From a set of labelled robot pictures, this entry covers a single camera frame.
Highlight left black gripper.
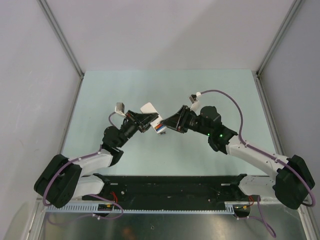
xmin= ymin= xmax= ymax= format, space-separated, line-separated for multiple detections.
xmin=116 ymin=110 xmax=159 ymax=148

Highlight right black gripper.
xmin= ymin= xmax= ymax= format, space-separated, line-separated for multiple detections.
xmin=160 ymin=105 xmax=211 ymax=137

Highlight white red remote control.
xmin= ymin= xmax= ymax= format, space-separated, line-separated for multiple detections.
xmin=140 ymin=102 xmax=167 ymax=135

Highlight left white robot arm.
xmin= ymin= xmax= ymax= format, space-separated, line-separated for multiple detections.
xmin=34 ymin=110 xmax=159 ymax=208

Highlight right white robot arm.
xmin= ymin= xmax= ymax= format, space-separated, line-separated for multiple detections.
xmin=161 ymin=105 xmax=315 ymax=210

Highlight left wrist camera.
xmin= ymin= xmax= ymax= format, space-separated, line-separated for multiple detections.
xmin=114 ymin=102 xmax=126 ymax=118

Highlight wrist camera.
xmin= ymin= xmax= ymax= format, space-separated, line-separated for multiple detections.
xmin=114 ymin=102 xmax=126 ymax=118
xmin=189 ymin=92 xmax=202 ymax=112

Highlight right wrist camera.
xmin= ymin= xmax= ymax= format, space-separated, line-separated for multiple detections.
xmin=189 ymin=92 xmax=202 ymax=112

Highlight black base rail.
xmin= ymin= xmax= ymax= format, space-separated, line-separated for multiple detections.
xmin=82 ymin=174 xmax=253 ymax=210

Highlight grey cable duct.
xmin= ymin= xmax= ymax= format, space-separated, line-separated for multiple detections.
xmin=46 ymin=202 xmax=235 ymax=215

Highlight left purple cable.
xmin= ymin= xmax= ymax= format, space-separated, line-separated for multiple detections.
xmin=42 ymin=111 xmax=118 ymax=207

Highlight purple cable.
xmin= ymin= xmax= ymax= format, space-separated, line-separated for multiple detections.
xmin=42 ymin=111 xmax=118 ymax=207
xmin=198 ymin=89 xmax=315 ymax=207

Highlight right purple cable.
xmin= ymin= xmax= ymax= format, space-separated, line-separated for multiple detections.
xmin=198 ymin=89 xmax=315 ymax=207

